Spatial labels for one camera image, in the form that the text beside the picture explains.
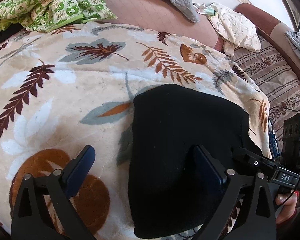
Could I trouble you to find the right hand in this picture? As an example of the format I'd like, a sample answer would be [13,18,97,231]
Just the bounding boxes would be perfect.
[275,192,298,224]

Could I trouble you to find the pink bed sheet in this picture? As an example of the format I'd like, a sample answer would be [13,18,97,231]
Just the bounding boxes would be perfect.
[104,0,223,51]

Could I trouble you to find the green white patterned cloth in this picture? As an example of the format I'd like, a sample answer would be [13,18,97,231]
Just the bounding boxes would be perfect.
[0,0,116,33]

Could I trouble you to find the striped floral bedspread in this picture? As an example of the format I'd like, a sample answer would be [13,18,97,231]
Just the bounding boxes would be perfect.
[232,36,300,147]

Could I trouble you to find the leaf-patterned fleece blanket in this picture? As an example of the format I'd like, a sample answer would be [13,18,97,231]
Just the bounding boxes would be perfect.
[0,22,270,239]

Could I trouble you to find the cream floral pillow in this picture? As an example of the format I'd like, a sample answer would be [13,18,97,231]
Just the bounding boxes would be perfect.
[193,2,261,57]

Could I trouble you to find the black pants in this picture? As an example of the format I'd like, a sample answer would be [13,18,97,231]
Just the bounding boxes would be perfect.
[128,84,261,239]

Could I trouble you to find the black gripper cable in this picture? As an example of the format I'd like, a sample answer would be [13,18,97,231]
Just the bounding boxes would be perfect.
[275,154,300,207]

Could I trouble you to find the black cable on bed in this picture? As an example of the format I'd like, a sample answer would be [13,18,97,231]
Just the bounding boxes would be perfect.
[267,104,300,114]

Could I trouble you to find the black camera box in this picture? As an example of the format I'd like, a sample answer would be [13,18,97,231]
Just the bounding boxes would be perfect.
[281,113,300,166]

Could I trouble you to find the brown headboard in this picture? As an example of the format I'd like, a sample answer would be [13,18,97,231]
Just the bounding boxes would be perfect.
[235,3,300,81]

